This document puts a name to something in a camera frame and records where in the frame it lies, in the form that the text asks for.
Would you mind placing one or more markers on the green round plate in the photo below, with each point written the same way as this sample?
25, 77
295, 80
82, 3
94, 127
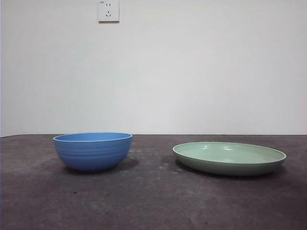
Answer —
227, 165

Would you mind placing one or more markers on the white wall socket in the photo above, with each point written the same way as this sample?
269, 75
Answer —
115, 16

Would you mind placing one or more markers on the blue ribbed bowl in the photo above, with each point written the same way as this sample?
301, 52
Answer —
93, 155

